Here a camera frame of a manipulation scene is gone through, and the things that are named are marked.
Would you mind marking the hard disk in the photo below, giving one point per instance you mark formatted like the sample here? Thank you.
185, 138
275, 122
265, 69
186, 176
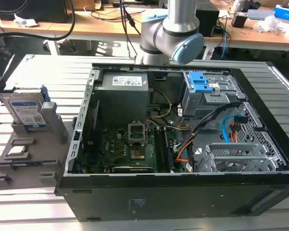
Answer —
24, 108

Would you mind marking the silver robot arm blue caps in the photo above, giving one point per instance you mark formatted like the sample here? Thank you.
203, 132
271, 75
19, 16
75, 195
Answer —
180, 21

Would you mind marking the metal disk bay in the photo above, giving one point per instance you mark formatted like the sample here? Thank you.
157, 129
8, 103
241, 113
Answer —
207, 103

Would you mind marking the crumpled white paper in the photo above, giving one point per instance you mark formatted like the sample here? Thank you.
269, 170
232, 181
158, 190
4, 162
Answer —
24, 21

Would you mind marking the large black computer box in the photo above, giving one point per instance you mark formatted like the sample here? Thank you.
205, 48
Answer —
31, 10

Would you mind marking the silver CPU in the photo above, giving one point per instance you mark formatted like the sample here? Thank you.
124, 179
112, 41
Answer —
18, 150

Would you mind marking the long wooden desk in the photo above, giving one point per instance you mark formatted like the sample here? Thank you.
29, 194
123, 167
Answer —
91, 26

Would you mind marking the grey parts rack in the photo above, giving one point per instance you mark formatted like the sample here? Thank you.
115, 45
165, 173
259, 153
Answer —
38, 149

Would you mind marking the blue RAM stick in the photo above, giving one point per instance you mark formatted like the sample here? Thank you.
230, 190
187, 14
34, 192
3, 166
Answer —
26, 163

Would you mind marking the grey power supply unit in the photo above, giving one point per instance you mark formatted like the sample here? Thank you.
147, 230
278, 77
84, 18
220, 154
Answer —
120, 101

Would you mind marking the green motherboard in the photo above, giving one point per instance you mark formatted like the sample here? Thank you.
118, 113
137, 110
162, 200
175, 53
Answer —
110, 149

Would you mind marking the CPU socket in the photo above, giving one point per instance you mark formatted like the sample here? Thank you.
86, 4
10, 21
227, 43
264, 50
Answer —
136, 134

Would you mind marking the small chipset heat sink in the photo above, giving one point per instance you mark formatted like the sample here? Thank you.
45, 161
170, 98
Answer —
137, 154

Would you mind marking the black graphics card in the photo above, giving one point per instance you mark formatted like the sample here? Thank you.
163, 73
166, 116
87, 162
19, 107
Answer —
132, 169

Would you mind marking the black RAM stick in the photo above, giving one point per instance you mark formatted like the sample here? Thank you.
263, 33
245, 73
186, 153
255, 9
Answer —
168, 151

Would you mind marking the blue plastic bay latch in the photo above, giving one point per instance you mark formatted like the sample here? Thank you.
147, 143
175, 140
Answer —
198, 83

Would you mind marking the black speaker box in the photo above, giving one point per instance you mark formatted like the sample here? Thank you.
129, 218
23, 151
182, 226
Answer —
207, 19

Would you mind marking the black open PC case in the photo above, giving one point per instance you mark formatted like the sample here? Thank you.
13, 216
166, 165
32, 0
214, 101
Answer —
159, 199

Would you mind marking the small black container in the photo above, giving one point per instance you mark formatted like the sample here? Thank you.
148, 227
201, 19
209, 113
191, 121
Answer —
239, 20

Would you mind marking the black orange power connector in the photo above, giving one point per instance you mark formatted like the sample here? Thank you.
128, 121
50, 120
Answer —
238, 119

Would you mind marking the wooden desk with clutter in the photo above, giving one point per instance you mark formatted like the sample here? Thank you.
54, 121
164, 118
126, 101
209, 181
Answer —
250, 36

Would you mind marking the flat grey box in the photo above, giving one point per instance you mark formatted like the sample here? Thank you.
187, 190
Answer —
260, 15

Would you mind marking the crumpled white plastic wrap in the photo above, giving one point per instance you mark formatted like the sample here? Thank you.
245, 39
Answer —
271, 24

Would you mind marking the blue cardboard box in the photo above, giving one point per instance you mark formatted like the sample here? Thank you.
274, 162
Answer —
286, 11

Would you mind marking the metal expansion slot bracket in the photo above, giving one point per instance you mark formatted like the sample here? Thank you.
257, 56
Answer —
233, 160

